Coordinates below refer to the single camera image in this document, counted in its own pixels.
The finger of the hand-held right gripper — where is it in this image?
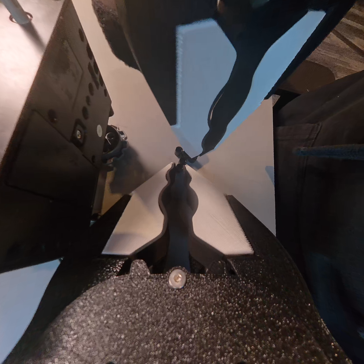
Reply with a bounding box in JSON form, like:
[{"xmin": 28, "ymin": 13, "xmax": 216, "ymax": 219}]
[{"xmin": 198, "ymin": 73, "xmax": 260, "ymax": 156}]

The person in black hoodie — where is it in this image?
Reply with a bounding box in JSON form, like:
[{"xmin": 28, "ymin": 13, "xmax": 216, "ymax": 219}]
[{"xmin": 273, "ymin": 68, "xmax": 364, "ymax": 364}]

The small black connector pin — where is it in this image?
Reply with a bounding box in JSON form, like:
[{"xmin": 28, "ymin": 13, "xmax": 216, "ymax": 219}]
[{"xmin": 174, "ymin": 146, "xmax": 197, "ymax": 165}]

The grey desk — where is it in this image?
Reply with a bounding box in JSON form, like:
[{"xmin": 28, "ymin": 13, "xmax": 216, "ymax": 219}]
[{"xmin": 0, "ymin": 0, "xmax": 327, "ymax": 348}]

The yellow toy block robot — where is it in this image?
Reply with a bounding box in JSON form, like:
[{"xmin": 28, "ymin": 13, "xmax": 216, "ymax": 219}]
[{"xmin": 0, "ymin": 0, "xmax": 130, "ymax": 273}]

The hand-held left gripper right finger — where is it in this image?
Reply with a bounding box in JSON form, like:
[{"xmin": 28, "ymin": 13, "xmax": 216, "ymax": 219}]
[{"xmin": 181, "ymin": 164, "xmax": 255, "ymax": 257}]

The grey metal axle rod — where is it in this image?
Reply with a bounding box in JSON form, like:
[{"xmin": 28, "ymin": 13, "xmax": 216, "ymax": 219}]
[{"xmin": 2, "ymin": 0, "xmax": 33, "ymax": 25}]

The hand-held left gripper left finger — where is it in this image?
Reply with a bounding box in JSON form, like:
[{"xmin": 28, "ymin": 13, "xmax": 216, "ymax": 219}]
[{"xmin": 101, "ymin": 164, "xmax": 174, "ymax": 257}]

